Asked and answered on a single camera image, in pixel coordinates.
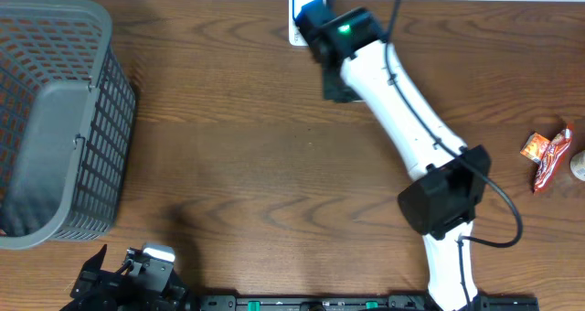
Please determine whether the orange small snack packet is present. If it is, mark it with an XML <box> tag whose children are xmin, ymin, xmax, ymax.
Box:
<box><xmin>520</xmin><ymin>133</ymin><xmax>550</xmax><ymax>164</ymax></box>

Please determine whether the red Top chocolate bar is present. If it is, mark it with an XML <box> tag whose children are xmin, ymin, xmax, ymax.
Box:
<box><xmin>533</xmin><ymin>123</ymin><xmax>574</xmax><ymax>195</ymax></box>

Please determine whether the green lid jar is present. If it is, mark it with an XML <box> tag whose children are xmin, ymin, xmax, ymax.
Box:
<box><xmin>569</xmin><ymin>151</ymin><xmax>585</xmax><ymax>181</ymax></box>

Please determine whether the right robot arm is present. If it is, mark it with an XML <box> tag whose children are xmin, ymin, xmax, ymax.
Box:
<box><xmin>292</xmin><ymin>0</ymin><xmax>491</xmax><ymax>310</ymax></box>

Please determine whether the white barcode scanner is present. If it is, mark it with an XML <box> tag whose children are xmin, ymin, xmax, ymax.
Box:
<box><xmin>288</xmin><ymin>0</ymin><xmax>327</xmax><ymax>47</ymax></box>

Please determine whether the grey plastic basket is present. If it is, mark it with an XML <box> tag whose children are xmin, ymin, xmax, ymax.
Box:
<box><xmin>1</xmin><ymin>0</ymin><xmax>137</xmax><ymax>250</ymax></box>

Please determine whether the black camera cable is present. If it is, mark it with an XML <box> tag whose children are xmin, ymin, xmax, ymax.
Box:
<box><xmin>328</xmin><ymin>0</ymin><xmax>525</xmax><ymax>311</ymax></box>

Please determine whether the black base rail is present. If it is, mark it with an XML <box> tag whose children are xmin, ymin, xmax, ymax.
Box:
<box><xmin>185</xmin><ymin>294</ymin><xmax>540</xmax><ymax>311</ymax></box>

